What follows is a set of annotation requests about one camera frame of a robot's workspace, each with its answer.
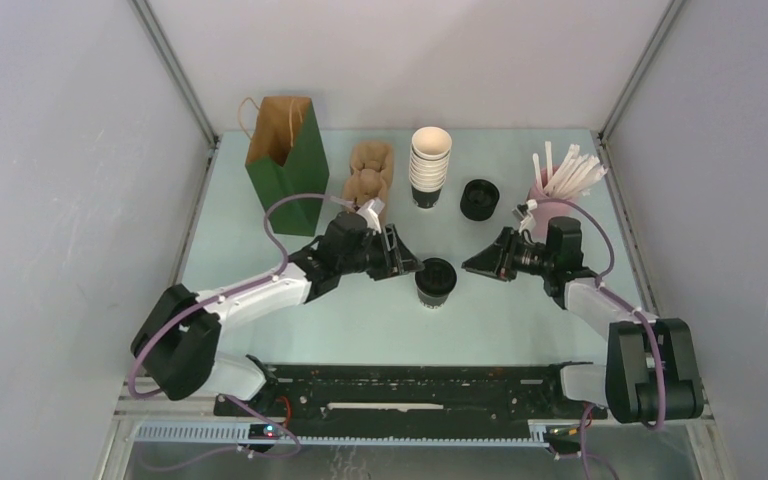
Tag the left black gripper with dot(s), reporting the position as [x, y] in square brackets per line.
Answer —
[402, 259]

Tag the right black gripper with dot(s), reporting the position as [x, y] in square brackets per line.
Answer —
[497, 260]

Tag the black cup lid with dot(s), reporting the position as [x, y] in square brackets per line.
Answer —
[437, 271]

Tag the black paper coffee cup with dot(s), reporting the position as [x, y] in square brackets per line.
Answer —
[432, 296]

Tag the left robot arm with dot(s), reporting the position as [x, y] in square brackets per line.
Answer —
[179, 350]

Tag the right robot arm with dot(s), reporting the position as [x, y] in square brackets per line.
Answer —
[650, 374]

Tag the stack of black lids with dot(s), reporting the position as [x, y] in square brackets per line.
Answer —
[479, 200]

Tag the pink straw holder cup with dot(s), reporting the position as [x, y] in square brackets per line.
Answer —
[546, 210]

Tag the brown pulp cup carrier stack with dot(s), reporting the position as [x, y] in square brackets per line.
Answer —
[371, 166]

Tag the white wrapped straws bundle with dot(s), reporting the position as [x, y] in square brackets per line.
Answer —
[569, 179]

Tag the stack of paper cups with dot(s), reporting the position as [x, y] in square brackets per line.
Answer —
[430, 152]

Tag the green paper bag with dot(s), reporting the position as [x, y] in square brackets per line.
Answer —
[286, 155]

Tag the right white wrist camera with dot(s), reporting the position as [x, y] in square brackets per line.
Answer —
[525, 214]

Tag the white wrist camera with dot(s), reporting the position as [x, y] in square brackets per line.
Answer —
[525, 214]
[372, 213]

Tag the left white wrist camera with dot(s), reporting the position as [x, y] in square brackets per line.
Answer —
[372, 213]

